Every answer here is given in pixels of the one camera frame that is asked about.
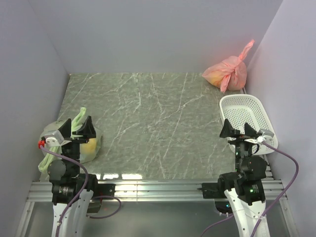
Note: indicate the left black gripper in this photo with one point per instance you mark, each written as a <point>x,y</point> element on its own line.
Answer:
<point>87,130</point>

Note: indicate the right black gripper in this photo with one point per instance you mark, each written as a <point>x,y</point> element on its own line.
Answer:
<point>227,130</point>

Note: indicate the pink plastic bag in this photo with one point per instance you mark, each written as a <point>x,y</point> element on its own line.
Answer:
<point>231,73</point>

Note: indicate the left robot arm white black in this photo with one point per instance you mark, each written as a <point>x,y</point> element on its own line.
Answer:
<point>72,186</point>

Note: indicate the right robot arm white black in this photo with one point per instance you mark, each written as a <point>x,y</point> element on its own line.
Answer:
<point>244,188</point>

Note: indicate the yellow fruit in green bag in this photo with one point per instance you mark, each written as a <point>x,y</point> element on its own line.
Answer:
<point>88,150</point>

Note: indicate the green plastic bag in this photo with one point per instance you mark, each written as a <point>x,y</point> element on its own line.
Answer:
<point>76,124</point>

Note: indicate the white perforated plastic basket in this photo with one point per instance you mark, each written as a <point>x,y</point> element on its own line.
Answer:
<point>239,109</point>

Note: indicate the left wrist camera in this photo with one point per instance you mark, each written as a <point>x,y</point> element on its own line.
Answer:
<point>52,139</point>

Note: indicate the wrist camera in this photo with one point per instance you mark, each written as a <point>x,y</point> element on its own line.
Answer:
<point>52,139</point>
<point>263,136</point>

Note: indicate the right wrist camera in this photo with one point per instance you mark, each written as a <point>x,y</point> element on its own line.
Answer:
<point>263,136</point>

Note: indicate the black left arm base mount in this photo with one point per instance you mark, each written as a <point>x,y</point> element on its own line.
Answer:
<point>103,189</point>

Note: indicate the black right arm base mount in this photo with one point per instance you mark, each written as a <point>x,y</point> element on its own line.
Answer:
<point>212,191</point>

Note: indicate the aluminium rail frame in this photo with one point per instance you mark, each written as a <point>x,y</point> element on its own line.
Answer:
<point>126,190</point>

